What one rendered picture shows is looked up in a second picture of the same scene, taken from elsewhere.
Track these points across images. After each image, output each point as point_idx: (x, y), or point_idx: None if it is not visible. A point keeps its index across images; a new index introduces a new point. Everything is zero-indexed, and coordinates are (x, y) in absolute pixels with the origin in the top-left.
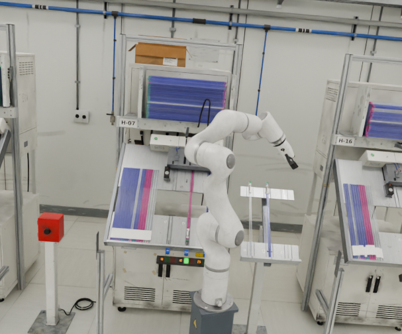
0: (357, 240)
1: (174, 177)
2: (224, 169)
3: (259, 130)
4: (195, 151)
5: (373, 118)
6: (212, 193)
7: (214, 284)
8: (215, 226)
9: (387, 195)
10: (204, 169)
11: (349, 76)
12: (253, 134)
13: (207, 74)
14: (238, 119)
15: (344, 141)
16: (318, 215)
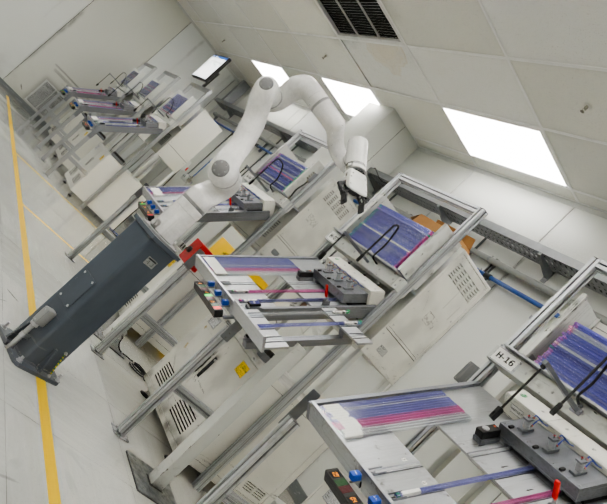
0: (353, 409)
1: (306, 283)
2: (256, 83)
3: (332, 124)
4: None
5: (562, 341)
6: (241, 119)
7: (170, 205)
8: None
9: (475, 434)
10: (334, 293)
11: (577, 283)
12: (326, 128)
13: None
14: (312, 84)
15: (503, 358)
16: None
